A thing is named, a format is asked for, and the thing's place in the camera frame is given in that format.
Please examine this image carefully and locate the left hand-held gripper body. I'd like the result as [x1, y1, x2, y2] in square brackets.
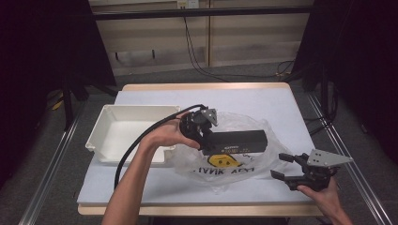
[179, 107, 220, 148]

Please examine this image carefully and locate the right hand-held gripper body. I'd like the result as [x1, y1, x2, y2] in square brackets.
[285, 148, 355, 192]

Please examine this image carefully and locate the long black box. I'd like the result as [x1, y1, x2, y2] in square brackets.
[202, 129, 268, 157]

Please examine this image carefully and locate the clear plastic bag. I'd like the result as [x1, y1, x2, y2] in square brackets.
[170, 112, 295, 195]

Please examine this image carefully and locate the person's right hand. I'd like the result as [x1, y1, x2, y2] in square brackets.
[297, 177, 345, 219]

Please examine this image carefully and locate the person's left hand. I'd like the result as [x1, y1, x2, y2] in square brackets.
[139, 112, 201, 155]

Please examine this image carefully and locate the wooden table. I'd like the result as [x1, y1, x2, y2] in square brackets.
[77, 82, 329, 218]

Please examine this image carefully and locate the white table mat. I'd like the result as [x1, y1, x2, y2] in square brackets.
[76, 87, 325, 205]

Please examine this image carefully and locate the white plastic tray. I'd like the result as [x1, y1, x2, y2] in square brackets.
[84, 104, 182, 165]

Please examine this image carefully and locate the black horizontal bar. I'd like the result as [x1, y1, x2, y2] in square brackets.
[93, 6, 314, 21]

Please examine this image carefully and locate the dark curtain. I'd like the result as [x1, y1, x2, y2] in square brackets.
[294, 0, 398, 163]
[0, 0, 117, 188]

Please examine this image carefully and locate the black metal stand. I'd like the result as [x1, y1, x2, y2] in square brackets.
[60, 74, 120, 130]

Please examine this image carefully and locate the yellow tape strip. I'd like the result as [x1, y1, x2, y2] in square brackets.
[51, 98, 65, 111]

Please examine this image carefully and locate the metal floor rail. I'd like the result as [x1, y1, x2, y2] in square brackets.
[18, 102, 86, 225]
[305, 93, 392, 225]

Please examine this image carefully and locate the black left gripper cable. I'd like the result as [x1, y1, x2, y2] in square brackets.
[113, 103, 208, 190]

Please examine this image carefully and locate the black floor cable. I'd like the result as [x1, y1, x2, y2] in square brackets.
[182, 17, 296, 83]

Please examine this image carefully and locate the black stand with cables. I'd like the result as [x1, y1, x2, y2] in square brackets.
[308, 69, 340, 136]

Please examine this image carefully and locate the white wall socket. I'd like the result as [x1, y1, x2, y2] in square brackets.
[176, 0, 200, 9]

